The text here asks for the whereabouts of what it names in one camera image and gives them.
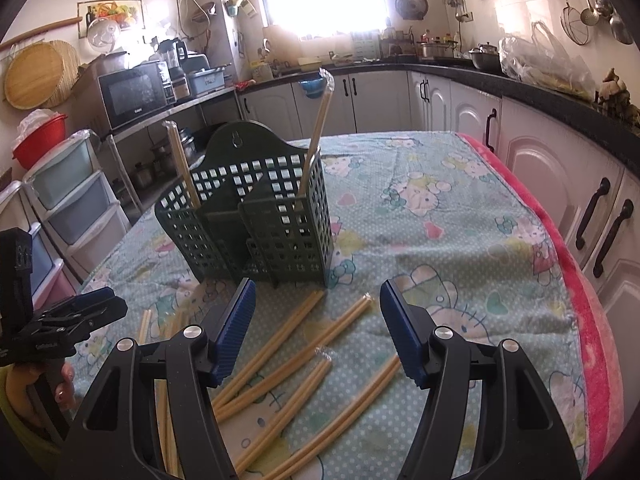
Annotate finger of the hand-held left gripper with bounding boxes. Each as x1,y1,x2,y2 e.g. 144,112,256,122
30,296,128,358
32,287,116,322

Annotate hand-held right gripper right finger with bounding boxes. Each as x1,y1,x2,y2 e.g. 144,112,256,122
379,280,583,480

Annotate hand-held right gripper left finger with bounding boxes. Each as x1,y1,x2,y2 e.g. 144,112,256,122
55,277,258,480

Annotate green plastic utensil holder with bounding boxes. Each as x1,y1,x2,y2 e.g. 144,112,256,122
154,120,335,288

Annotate person's left forearm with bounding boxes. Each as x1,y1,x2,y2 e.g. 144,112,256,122
0,407,66,461

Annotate person's left hand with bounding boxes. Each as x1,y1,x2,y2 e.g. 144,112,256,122
6,362,78,423

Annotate pink blue plastic drawer unit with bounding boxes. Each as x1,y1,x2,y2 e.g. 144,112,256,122
0,180,77,307

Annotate cartoon printed blanket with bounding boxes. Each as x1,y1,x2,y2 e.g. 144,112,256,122
80,130,591,480

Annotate pale blue plastic drawer unit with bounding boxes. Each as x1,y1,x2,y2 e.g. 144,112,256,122
22,130,132,272

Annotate red plastic basin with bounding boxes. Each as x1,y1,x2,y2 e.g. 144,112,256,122
12,114,69,171

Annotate white plastic bag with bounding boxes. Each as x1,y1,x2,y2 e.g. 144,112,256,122
17,109,57,137

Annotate round bamboo tray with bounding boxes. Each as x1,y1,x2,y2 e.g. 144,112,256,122
4,42,66,109

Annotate black microwave oven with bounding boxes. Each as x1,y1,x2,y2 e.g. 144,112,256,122
97,60,168,131

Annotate metal kitchen shelf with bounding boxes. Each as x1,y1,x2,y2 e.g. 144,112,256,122
106,86,242,213

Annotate round woven tray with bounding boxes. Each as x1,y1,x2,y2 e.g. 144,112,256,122
49,39,82,97

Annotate blue-grey plastic crate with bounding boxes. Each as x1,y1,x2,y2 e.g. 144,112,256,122
187,66,227,97

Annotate wooden rolling pin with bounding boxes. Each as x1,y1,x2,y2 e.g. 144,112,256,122
0,16,83,52

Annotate black blender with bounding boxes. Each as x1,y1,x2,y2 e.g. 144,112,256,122
157,37,190,81

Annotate black countertop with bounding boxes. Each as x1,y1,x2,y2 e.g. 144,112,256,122
235,54,640,137

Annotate steel cooking pot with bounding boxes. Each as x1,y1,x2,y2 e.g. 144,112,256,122
468,43,504,72

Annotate steel pot with lid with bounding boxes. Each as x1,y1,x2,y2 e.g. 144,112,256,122
418,39,459,59

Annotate clear plastic bag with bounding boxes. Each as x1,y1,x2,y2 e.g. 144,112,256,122
500,21,599,102

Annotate brown dried bundle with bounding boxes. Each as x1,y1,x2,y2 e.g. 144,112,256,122
596,66,635,117

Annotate hanging steel spoon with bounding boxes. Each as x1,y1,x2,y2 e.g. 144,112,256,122
595,0,634,46

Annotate fruit wall poster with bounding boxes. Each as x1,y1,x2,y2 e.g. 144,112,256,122
77,1,146,39

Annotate round dark wall plate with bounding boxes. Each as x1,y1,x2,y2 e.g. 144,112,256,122
395,0,430,21

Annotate hanging wire strainer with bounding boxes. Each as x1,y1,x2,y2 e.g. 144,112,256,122
556,0,592,44

